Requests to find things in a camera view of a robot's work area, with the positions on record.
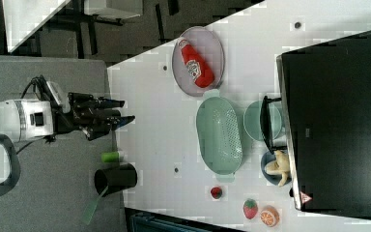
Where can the yellow toy banana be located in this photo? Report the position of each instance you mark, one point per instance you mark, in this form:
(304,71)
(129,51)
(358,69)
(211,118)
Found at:
(279,166)

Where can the grey oval plate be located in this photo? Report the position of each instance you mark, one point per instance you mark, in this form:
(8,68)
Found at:
(210,48)

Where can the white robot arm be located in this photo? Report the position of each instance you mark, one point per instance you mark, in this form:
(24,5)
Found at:
(28,120)

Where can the mint green plastic strainer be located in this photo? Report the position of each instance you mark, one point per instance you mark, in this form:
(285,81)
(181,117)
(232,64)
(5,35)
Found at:
(219,136)

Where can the green cylinder toy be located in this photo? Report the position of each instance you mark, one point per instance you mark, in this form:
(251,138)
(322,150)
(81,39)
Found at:
(111,157)

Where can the green spatula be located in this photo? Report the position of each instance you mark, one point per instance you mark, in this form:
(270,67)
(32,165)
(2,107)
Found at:
(91,207)

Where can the red ketchup bottle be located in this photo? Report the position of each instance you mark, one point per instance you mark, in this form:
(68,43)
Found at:
(198,69)

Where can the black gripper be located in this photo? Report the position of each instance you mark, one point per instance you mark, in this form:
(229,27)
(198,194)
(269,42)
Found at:
(95,117)

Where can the red toy strawberry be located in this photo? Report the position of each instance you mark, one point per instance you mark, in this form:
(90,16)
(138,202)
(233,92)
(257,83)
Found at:
(250,208)

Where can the orange slice toy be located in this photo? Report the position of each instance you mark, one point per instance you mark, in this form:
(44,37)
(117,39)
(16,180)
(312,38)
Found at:
(270,216)

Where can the small red toy fruit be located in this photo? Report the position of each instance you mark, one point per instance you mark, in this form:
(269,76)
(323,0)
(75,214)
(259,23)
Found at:
(216,192)

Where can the blue small bowl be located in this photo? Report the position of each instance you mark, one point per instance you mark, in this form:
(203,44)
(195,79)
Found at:
(274,179)

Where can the mint green bowl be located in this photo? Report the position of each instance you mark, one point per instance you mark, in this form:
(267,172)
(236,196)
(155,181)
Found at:
(251,120)

